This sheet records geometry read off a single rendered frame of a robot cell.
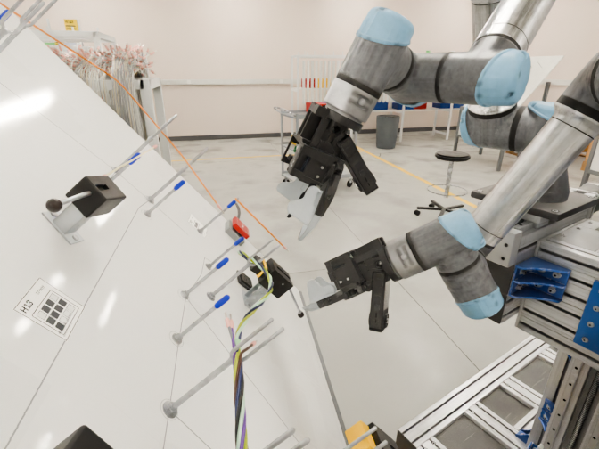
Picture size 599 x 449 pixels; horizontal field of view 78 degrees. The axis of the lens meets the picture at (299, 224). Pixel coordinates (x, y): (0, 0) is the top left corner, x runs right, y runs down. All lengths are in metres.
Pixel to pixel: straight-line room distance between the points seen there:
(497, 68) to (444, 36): 9.86
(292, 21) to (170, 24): 2.50
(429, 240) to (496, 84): 0.25
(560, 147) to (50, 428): 0.76
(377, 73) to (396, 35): 0.05
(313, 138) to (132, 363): 0.39
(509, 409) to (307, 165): 1.49
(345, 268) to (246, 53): 8.26
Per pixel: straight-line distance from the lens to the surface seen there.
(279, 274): 0.69
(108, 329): 0.43
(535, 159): 0.78
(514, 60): 0.61
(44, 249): 0.46
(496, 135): 1.12
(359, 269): 0.72
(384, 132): 7.68
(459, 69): 0.63
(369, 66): 0.58
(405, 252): 0.67
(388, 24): 0.59
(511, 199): 0.78
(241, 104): 8.84
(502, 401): 1.89
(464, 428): 1.73
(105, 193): 0.45
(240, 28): 8.85
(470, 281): 0.69
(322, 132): 0.59
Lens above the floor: 1.47
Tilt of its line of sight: 23 degrees down
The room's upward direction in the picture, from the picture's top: straight up
